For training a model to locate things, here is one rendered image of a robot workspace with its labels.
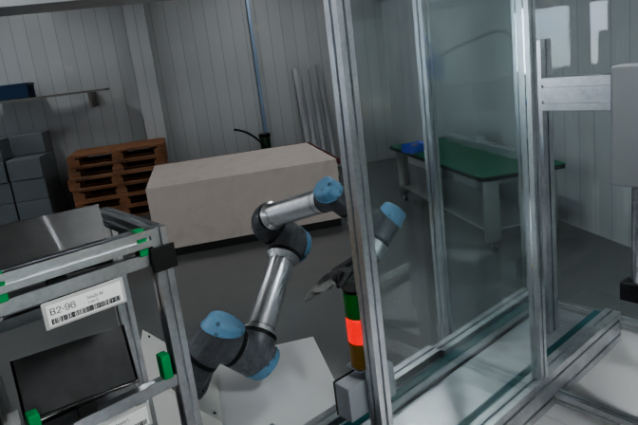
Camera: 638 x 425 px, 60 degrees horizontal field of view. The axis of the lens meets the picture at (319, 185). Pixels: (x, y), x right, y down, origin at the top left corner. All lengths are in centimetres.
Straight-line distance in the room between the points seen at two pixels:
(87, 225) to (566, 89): 131
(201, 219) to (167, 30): 406
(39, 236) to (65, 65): 873
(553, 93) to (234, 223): 475
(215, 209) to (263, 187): 55
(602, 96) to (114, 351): 132
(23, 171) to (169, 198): 300
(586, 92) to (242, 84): 796
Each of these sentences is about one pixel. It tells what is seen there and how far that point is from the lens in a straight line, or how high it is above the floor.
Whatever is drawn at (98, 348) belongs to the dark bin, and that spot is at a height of 151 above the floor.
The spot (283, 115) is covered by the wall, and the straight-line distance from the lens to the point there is 940.
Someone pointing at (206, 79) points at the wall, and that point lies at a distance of 925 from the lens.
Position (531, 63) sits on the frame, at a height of 177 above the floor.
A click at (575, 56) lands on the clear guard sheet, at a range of 196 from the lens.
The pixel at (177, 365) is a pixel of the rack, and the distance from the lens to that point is 74.
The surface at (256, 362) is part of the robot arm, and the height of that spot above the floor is 99.
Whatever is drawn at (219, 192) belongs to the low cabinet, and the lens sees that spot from 598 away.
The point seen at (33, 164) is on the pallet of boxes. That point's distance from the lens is 845.
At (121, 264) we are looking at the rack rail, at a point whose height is 163.
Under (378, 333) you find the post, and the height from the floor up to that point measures 133.
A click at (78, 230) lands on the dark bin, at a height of 167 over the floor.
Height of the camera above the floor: 183
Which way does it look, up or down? 13 degrees down
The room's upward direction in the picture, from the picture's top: 7 degrees counter-clockwise
